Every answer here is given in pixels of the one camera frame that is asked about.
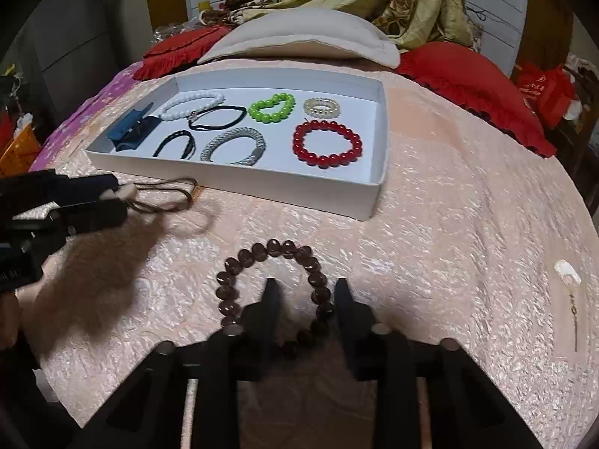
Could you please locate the person's left hand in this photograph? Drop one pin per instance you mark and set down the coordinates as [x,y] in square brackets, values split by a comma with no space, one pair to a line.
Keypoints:
[9,320]

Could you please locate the blue hair claw clip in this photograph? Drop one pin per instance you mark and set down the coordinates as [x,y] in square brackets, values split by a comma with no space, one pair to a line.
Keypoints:
[129,131]

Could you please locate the red ruffled cushion left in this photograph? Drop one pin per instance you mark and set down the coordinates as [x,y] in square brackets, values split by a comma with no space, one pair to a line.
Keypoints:
[179,51]

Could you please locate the grey refrigerator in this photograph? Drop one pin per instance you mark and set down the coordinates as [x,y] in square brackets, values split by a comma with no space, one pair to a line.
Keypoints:
[64,53]

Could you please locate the purple patterned bed sheet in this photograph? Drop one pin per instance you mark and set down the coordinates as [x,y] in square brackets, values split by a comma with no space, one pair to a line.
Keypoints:
[116,88]

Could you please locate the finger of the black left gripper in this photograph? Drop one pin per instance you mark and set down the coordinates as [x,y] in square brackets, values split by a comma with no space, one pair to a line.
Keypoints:
[83,188]
[86,218]

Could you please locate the cream white pillow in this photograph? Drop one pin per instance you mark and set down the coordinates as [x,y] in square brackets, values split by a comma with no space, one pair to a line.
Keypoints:
[307,33]

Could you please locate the brown cord wooden charm tie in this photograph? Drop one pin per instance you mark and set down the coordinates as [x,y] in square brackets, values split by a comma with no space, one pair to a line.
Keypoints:
[159,197]

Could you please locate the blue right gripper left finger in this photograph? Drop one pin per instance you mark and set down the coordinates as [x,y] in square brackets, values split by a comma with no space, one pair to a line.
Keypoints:
[238,352]

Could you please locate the red gift bag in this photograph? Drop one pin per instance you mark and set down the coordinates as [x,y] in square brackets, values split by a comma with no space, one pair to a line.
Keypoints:
[548,92]

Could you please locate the red ruffled cushion right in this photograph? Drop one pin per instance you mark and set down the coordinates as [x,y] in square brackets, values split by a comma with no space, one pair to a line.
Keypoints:
[474,83]

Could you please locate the white shallow cardboard tray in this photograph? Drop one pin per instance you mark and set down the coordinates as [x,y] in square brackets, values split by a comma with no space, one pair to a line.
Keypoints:
[247,146]

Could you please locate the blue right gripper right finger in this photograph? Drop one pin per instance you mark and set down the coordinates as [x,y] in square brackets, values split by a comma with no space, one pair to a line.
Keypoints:
[375,352]

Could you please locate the pink quilted bedspread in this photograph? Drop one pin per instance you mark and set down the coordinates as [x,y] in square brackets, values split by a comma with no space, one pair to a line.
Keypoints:
[463,239]

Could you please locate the red ruffled cushion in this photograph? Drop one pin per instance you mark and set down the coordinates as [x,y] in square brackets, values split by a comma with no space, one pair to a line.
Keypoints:
[474,83]
[179,51]

